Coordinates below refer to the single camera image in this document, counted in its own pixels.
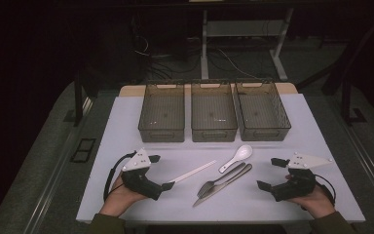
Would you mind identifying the white ceramic spoon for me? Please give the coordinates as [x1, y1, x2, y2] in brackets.
[217, 144, 254, 175]

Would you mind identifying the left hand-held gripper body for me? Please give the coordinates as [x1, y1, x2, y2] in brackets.
[120, 147, 164, 201]

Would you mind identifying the metal knife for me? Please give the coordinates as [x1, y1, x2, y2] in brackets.
[192, 163, 253, 209]

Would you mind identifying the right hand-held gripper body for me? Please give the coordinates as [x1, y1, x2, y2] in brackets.
[270, 152, 334, 203]

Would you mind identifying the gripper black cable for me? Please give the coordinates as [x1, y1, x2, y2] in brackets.
[102, 150, 138, 202]
[315, 174, 337, 207]

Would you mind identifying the person's right hand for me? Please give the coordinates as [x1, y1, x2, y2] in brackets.
[286, 185, 337, 219]

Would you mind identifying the black metal stand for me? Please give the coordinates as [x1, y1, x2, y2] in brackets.
[73, 69, 94, 128]
[340, 42, 368, 127]

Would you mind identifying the white floor cable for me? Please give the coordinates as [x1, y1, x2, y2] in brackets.
[218, 48, 261, 80]

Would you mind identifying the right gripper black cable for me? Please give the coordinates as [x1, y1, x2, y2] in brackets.
[315, 174, 337, 207]

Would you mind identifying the white metal desk frame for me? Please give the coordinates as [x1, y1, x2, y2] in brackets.
[200, 8, 295, 82]

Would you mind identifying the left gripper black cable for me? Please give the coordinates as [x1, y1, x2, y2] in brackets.
[102, 150, 138, 202]

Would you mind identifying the tangle of floor cables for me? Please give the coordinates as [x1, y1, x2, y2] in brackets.
[131, 32, 203, 82]

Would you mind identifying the metal fork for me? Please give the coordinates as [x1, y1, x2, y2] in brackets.
[196, 162, 247, 199]

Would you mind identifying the smoky clear plastic bin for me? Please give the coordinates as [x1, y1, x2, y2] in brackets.
[137, 81, 186, 143]
[190, 80, 239, 143]
[234, 78, 292, 142]

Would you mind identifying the white table board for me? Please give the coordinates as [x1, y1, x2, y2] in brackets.
[75, 93, 367, 224]

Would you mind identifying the person's left hand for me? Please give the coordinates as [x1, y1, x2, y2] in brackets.
[98, 172, 149, 218]

